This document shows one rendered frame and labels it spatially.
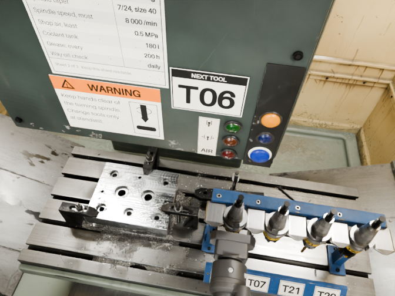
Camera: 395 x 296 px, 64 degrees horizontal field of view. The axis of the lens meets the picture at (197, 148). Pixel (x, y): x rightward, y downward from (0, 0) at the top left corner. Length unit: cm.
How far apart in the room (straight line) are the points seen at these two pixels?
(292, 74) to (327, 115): 155
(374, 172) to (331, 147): 41
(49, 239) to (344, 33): 146
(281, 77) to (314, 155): 152
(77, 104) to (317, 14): 34
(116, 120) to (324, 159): 153
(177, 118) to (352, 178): 125
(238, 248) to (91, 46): 62
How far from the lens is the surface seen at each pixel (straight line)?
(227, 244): 86
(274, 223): 85
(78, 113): 52
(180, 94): 43
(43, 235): 129
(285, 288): 114
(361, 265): 130
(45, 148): 179
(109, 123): 51
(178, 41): 38
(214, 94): 42
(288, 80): 40
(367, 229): 90
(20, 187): 169
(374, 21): 161
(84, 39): 42
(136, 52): 40
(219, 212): 88
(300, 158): 186
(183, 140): 50
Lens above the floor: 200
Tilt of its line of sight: 52 degrees down
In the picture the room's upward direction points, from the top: 3 degrees clockwise
